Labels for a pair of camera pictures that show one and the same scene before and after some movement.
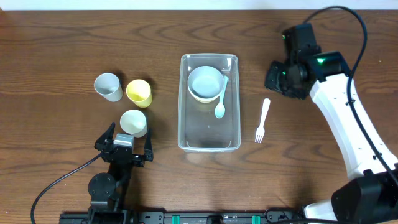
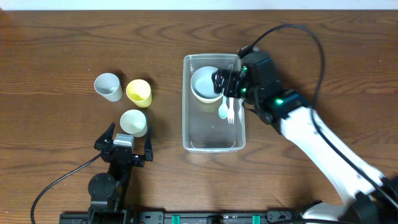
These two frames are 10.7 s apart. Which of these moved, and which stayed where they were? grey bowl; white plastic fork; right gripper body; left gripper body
Moved: white plastic fork; right gripper body
Stayed: grey bowl; left gripper body
